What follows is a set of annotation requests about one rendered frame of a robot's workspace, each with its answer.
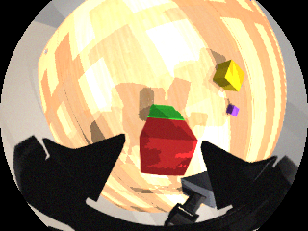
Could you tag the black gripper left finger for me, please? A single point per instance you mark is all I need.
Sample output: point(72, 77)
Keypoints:
point(89, 166)

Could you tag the yellow cube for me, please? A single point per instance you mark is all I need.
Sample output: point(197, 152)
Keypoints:
point(229, 76)

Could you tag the small purple cube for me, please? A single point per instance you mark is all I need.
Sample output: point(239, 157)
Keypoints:
point(233, 110)

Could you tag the green block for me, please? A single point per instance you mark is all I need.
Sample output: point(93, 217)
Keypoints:
point(165, 113)
point(159, 106)

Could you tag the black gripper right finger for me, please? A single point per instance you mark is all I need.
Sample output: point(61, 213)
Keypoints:
point(230, 176)

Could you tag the red block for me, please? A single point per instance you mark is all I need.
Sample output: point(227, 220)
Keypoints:
point(166, 146)

